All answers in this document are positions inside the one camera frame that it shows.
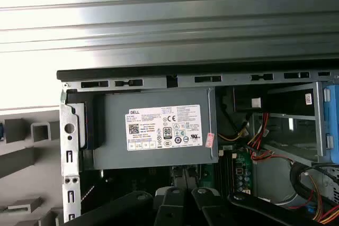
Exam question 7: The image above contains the black open PC case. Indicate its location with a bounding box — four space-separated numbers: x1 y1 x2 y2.
56 60 339 226

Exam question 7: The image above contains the black wire bundle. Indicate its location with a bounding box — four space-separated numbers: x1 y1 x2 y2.
290 162 339 211

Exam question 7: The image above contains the orange disk power wire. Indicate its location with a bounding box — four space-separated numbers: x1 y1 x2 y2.
288 174 339 224

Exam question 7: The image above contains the metal drive cage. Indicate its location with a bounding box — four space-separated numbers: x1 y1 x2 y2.
251 80 339 167

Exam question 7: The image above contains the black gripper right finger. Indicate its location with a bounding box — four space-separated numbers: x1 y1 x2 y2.
191 187 328 226

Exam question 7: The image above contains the power supply wire bundle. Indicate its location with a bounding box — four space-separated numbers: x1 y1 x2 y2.
219 112 295 165

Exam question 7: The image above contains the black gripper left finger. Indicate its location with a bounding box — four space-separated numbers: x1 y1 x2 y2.
65 186 188 226

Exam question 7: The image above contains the grey power supply unit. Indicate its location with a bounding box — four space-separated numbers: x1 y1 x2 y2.
66 87 219 170

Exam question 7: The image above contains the black RAM slot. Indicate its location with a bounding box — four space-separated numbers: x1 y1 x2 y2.
226 151 236 194
217 151 226 192

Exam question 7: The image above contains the green motherboard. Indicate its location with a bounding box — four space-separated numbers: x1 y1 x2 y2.
171 148 254 197

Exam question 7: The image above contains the blue drive cage latch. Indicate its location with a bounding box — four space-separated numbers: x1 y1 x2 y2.
323 84 339 157

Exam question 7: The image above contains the grey parts rack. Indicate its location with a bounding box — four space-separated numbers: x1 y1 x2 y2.
0 109 66 226

